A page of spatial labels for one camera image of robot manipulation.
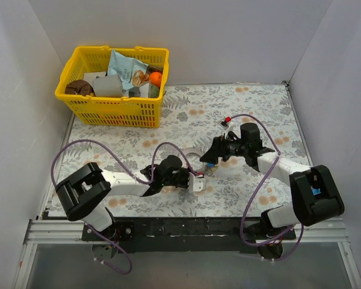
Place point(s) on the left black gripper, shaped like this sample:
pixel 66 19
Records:
pixel 185 177

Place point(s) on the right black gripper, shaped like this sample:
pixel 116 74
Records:
pixel 218 147

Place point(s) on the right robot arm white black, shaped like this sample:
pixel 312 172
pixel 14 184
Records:
pixel 315 196

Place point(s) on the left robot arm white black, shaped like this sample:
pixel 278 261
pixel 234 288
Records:
pixel 82 193

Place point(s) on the floral table mat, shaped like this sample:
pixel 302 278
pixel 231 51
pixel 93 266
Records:
pixel 191 117

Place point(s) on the yellow plastic basket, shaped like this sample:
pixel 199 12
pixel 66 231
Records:
pixel 134 108

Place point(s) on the green item in basket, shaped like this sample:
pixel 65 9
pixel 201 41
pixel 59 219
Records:
pixel 153 91

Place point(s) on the orange fruit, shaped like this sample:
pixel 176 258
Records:
pixel 155 79

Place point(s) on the grey paper cup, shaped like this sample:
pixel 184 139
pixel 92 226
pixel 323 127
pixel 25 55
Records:
pixel 108 86

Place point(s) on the light blue snack bag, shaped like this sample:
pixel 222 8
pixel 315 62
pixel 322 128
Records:
pixel 131 71

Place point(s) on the brown round pastry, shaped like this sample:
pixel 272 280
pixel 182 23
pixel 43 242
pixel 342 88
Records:
pixel 79 87

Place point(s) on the white paper in basket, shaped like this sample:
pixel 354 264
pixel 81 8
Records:
pixel 89 77

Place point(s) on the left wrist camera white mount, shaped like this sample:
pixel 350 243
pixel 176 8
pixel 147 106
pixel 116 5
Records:
pixel 197 183

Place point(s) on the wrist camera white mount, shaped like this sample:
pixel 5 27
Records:
pixel 225 124
pixel 197 183

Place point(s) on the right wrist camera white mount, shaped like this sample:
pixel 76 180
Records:
pixel 225 124

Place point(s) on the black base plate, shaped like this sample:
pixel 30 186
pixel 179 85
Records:
pixel 178 234

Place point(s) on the aluminium frame rail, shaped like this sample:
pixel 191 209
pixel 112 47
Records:
pixel 333 231

